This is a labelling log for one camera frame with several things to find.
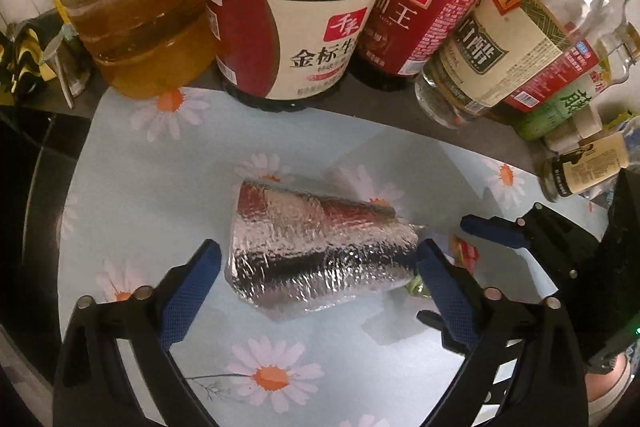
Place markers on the cooking oil jug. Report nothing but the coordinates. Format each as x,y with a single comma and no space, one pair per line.
145,47

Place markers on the slim clear bottle beige label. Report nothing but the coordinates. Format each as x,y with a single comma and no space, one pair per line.
585,167

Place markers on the clear bottle with red label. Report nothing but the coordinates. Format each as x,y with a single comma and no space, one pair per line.
555,82

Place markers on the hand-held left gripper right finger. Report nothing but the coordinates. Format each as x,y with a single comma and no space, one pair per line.
447,302

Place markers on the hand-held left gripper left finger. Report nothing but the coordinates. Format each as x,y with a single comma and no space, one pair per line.
190,294

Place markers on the green label oil bottle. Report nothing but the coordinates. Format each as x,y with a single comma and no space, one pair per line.
545,119

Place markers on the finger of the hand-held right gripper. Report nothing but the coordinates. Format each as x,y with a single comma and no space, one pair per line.
431,318
495,232

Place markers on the beige label vinegar bottle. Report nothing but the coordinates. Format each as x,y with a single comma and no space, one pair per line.
500,52

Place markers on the person's right hand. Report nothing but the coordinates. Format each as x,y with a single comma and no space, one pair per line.
607,384

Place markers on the red snack wrapper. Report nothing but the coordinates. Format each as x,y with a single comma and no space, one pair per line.
466,254

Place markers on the green snack wrapper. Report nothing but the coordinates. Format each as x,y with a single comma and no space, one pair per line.
416,288

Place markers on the small metal cup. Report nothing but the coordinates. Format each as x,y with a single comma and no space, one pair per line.
67,67

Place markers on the green plastic bag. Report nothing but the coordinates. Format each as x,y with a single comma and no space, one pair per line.
622,121

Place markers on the dark soy sauce jug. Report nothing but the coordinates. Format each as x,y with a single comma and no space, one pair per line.
280,57

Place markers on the yellow and black cloth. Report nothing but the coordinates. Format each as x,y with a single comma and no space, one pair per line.
25,57

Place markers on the silver foil bag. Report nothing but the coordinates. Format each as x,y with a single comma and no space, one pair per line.
320,247

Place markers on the dark sink basin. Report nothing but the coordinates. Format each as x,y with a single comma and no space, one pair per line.
30,167

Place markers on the daisy print table mat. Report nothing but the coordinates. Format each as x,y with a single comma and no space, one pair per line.
150,187

